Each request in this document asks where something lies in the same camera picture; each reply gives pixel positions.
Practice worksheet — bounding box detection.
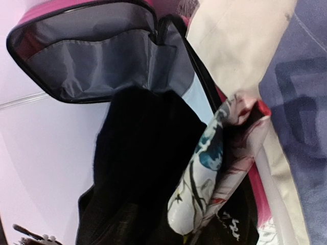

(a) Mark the black garment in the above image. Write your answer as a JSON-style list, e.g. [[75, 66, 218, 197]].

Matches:
[[75, 86, 260, 245]]

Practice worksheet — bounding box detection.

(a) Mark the pink and teal kids suitcase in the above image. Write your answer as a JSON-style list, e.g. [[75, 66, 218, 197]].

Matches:
[[6, 0, 271, 245]]

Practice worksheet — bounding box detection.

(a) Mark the beige garment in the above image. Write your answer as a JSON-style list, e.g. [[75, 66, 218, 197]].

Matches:
[[187, 1, 310, 244]]

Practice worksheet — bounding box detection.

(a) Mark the dark blue patterned garment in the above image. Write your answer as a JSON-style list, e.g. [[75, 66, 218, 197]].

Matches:
[[259, 1, 326, 244]]

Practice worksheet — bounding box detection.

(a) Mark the white plastic mesh basket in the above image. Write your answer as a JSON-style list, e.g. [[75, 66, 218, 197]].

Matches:
[[255, 147, 299, 245]]

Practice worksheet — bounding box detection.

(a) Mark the pale blue folded garment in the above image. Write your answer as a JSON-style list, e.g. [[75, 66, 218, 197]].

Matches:
[[182, 75, 213, 125]]

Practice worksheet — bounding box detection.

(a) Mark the floral white tablecloth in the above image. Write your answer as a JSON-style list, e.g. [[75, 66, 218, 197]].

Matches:
[[167, 94, 271, 244]]

